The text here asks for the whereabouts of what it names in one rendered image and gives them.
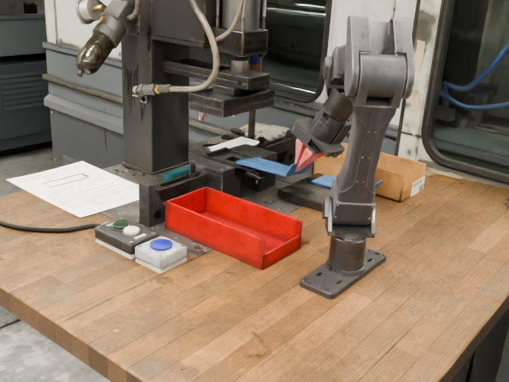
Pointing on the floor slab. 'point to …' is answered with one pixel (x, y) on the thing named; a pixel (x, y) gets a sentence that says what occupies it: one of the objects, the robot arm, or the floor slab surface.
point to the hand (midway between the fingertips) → (298, 167)
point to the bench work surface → (271, 296)
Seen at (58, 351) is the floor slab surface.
